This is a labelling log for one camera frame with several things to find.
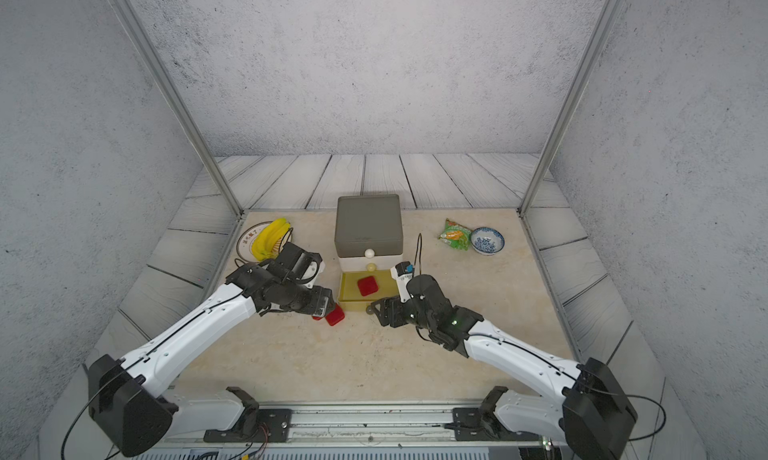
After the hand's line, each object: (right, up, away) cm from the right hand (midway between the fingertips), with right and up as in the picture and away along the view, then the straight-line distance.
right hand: (383, 303), depth 77 cm
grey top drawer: (-5, +20, +12) cm, 24 cm away
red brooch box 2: (-16, -8, +14) cm, 22 cm away
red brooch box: (-6, 0, +22) cm, 23 cm away
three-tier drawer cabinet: (-4, +16, +10) cm, 20 cm away
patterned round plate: (-51, +17, +35) cm, 64 cm away
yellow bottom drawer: (-11, -3, +19) cm, 22 cm away
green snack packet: (+25, +17, +30) cm, 43 cm away
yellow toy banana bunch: (-42, +14, +28) cm, 52 cm away
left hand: (-14, -1, +1) cm, 14 cm away
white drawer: (-6, +9, +14) cm, 18 cm away
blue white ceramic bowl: (+37, +15, +32) cm, 51 cm away
